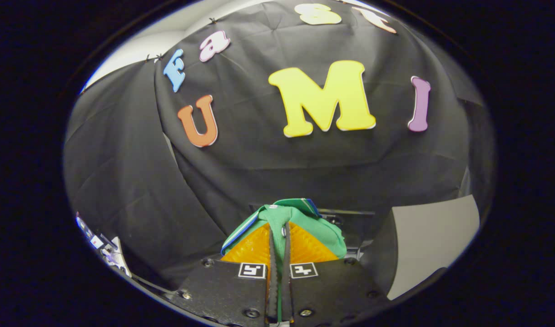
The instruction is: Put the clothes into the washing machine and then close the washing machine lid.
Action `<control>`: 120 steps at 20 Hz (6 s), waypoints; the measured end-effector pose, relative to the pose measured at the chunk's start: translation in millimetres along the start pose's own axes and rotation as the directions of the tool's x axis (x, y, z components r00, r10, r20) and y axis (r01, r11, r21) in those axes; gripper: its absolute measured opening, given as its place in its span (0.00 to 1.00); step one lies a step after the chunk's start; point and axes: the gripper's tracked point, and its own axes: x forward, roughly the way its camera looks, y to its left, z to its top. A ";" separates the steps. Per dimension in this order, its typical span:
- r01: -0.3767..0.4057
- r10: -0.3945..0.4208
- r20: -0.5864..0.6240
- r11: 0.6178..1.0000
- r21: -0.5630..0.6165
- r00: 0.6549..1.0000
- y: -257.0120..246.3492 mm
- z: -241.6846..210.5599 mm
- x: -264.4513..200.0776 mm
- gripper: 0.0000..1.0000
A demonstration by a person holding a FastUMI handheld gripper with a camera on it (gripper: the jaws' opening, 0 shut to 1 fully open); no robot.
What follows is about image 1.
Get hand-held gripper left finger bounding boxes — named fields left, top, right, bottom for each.
left=171, top=222, right=278, bottom=325

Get black backdrop cloth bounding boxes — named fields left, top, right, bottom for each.
left=63, top=0, right=496, bottom=291

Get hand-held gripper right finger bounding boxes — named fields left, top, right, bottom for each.
left=281, top=222, right=391, bottom=325

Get white and blue clutter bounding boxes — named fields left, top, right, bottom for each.
left=75, top=211, right=133, bottom=277

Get green polo shirt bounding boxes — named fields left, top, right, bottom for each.
left=221, top=198, right=347, bottom=321

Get beige metal cabinet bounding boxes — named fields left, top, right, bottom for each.
left=359, top=194, right=481, bottom=301

